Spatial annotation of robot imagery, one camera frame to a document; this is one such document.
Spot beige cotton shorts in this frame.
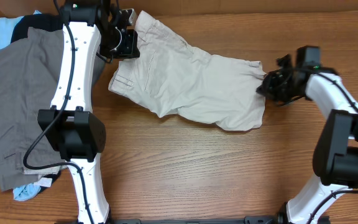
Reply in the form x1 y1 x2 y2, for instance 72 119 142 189
108 11 265 131

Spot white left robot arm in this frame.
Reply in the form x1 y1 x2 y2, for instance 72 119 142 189
37 1 140 223

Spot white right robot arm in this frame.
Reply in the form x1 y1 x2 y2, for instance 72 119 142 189
244 45 358 224

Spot black folded garment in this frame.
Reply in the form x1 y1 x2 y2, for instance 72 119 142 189
0 12 71 194

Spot grey folded shorts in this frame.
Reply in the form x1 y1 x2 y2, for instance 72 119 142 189
0 26 105 192

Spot light blue garment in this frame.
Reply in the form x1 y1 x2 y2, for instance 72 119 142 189
0 16 46 202

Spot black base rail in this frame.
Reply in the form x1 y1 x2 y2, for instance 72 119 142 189
107 216 288 224

